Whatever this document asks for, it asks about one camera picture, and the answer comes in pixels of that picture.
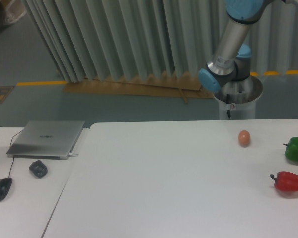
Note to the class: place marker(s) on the brown egg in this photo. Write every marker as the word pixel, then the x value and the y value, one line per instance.
pixel 244 138

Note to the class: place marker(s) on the red bell pepper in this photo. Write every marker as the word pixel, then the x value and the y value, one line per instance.
pixel 285 181

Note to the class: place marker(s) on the black computer mouse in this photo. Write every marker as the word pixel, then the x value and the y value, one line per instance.
pixel 5 185

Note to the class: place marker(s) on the small black controller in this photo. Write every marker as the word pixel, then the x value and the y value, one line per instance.
pixel 38 169

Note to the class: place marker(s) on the silver closed laptop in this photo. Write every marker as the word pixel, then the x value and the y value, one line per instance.
pixel 47 139

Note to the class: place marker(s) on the brown cardboard sheet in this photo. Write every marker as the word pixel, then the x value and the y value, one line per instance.
pixel 118 88

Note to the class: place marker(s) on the green bell pepper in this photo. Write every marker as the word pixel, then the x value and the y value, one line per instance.
pixel 291 151

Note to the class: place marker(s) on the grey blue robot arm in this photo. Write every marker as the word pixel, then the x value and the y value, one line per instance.
pixel 231 60

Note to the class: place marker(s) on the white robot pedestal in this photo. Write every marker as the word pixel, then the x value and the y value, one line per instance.
pixel 237 99

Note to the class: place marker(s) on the grey pleated curtain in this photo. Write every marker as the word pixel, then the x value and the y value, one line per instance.
pixel 142 38

